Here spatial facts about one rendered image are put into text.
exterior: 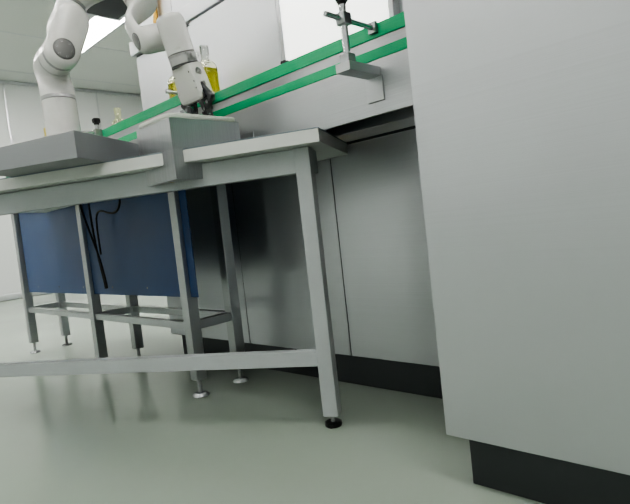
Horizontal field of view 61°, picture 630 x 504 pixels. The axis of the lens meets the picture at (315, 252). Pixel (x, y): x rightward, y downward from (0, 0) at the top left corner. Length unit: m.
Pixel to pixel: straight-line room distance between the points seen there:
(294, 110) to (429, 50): 0.54
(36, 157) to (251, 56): 0.77
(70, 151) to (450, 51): 0.94
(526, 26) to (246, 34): 1.17
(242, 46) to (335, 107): 0.66
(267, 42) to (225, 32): 0.23
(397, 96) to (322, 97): 0.23
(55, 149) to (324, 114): 0.68
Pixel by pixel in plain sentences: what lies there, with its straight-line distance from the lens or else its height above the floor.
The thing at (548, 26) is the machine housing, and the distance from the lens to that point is 0.93.
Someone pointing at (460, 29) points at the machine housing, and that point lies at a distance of 1.00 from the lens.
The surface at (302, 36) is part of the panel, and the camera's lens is 1.73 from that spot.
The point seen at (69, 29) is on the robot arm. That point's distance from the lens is 1.75.
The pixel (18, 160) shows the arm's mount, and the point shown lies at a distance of 1.58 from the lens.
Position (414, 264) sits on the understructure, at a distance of 1.48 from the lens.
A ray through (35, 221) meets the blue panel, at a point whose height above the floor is 0.69.
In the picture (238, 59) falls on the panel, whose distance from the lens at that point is 1.95.
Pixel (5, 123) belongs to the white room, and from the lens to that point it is 7.86.
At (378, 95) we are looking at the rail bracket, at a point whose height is 0.80.
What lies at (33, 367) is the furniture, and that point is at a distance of 1.84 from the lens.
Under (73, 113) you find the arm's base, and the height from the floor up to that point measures 0.92.
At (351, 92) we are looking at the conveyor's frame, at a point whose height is 0.82.
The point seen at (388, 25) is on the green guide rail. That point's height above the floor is 0.95.
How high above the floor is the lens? 0.52
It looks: 3 degrees down
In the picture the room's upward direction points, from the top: 6 degrees counter-clockwise
